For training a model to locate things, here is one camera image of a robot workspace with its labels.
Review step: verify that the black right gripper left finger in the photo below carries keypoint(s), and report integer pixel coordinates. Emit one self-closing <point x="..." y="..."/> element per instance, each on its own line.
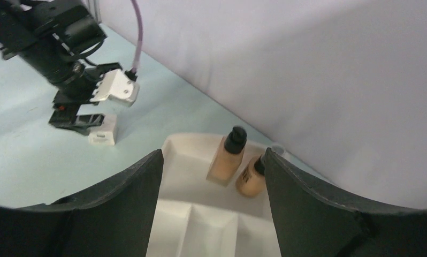
<point x="111" y="218"/>

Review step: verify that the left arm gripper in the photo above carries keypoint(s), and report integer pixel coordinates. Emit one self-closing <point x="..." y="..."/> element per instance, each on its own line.
<point x="76" y="87"/>

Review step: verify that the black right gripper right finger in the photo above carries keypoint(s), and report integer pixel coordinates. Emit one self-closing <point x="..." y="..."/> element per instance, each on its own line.
<point x="315" y="218"/>

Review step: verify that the white cosmetic box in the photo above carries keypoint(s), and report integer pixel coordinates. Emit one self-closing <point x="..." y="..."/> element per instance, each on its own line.
<point x="106" y="133"/>

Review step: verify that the foundation bottle black cap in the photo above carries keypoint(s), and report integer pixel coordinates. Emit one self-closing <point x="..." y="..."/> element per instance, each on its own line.
<point x="251" y="181"/>

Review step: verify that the white plastic drawer organizer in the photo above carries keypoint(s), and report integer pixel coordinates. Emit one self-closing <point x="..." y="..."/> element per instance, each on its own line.
<point x="196" y="217"/>

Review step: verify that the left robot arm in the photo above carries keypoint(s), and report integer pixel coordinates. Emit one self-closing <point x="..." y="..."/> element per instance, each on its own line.
<point x="56" y="38"/>

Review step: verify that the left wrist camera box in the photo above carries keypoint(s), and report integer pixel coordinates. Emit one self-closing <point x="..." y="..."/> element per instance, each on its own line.
<point x="116" y="86"/>

